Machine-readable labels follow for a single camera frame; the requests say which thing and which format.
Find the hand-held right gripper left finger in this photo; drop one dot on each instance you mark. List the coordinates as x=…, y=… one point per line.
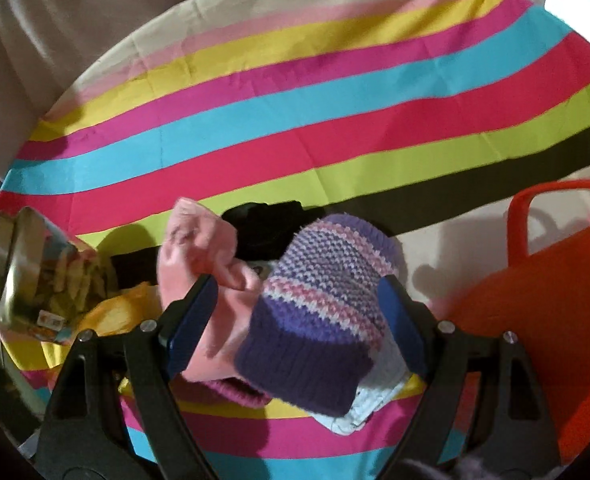
x=195, y=320

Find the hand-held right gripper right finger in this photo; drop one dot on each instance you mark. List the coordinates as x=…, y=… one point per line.
x=400, y=315

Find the pink cloth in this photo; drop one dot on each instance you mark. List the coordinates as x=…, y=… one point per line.
x=200, y=245

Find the purple striped knit hat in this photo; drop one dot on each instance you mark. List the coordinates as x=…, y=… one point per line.
x=320, y=300

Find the pale blue woven cloth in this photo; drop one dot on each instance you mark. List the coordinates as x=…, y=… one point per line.
x=370, y=395

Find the magenta knit cloth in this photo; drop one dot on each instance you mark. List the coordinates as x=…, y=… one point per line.
x=237, y=392

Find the black cloth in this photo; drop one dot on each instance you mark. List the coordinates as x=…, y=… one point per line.
x=267, y=230

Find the glass jar with metal lid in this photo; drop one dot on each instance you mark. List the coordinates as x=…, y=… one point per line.
x=40, y=280

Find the striped tablecloth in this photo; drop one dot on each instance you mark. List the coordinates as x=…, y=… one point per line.
x=275, y=125

